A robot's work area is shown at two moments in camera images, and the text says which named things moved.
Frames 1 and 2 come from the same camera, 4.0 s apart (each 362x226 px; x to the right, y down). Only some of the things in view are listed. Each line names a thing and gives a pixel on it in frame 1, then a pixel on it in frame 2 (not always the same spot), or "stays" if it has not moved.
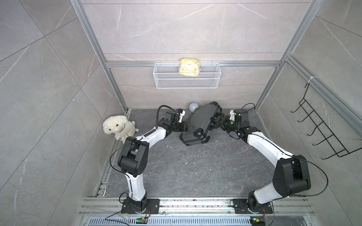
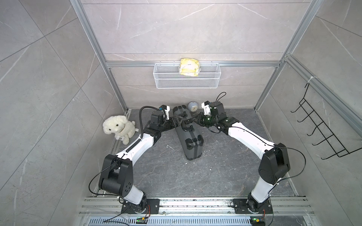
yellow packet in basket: [189, 67] stays
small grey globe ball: [193, 106] stays
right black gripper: [222, 122] → [200, 119]
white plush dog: [120, 126] stays
